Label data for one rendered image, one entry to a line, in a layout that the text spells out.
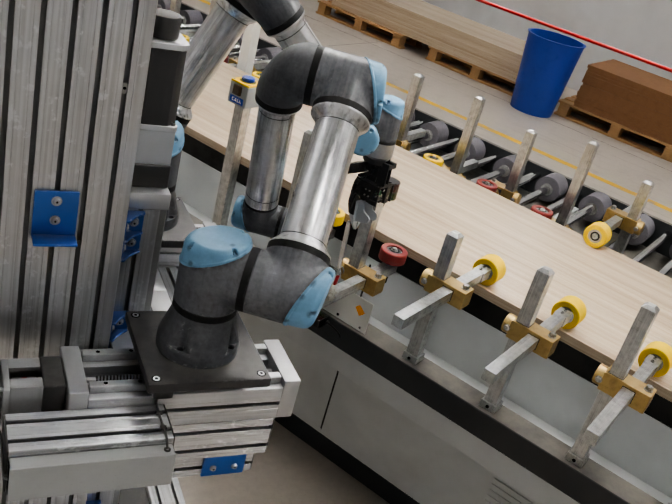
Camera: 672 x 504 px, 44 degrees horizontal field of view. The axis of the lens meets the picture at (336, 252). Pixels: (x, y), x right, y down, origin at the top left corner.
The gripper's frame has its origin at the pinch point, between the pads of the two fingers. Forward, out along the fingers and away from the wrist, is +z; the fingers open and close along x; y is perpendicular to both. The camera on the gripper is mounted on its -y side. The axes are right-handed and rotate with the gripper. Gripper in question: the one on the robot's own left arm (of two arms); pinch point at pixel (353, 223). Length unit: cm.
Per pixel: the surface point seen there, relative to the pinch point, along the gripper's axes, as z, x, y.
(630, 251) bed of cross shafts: 32, 155, 38
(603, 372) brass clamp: 9, 7, 72
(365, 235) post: 4.9, 6.2, 0.9
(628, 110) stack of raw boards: 71, 594, -98
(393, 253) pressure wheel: 11.8, 17.7, 4.8
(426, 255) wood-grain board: 12.7, 27.8, 10.2
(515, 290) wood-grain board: 14, 36, 36
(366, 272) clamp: 15.4, 7.0, 3.7
